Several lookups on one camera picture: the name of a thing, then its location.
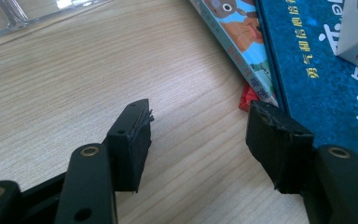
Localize clear acrylic book rack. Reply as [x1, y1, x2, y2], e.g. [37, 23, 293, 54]
[0, 0, 113, 43]

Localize colourful monster picture book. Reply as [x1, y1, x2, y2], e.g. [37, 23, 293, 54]
[188, 0, 280, 107]

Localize red picture book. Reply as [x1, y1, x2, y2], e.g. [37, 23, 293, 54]
[238, 81, 261, 113]

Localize blue picture book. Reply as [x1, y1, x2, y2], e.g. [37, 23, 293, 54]
[254, 0, 358, 173]

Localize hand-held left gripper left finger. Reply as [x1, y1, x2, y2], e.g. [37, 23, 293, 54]
[102, 98, 155, 194]

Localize white caterpillar picture book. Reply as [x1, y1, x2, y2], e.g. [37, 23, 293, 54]
[335, 0, 358, 77]

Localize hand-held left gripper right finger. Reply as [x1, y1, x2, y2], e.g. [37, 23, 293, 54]
[245, 100, 315, 195]

